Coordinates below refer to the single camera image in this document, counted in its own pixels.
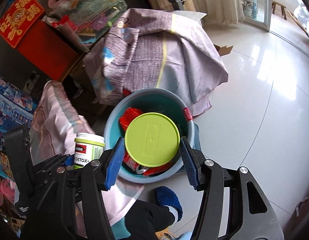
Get teal trash bin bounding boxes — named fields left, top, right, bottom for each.
left=103, top=88, right=201, bottom=184

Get green lid supplement bottle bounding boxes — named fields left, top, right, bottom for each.
left=74, top=133, right=105, bottom=169

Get red floral gift box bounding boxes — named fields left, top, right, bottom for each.
left=0, top=0, right=45, bottom=48

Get pink toy pieces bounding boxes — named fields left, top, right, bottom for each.
left=0, top=176, right=16, bottom=206

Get blue toy box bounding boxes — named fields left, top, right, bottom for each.
left=0, top=75, right=37, bottom=153

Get red cola can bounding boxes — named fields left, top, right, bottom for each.
left=123, top=152, right=173, bottom=176

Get blue slipper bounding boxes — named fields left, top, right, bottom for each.
left=154, top=186, right=183, bottom=224

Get red plastic bag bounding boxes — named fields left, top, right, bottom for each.
left=119, top=107, right=143, bottom=131

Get small cardboard box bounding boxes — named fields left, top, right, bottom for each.
left=214, top=45, right=233, bottom=56

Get pink plaid tablecloth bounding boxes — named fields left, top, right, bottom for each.
left=30, top=80, right=144, bottom=239

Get wooden stool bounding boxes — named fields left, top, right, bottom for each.
left=271, top=0, right=287, bottom=21

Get clear toy storage bag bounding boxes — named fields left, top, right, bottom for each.
left=45, top=0, right=127, bottom=53

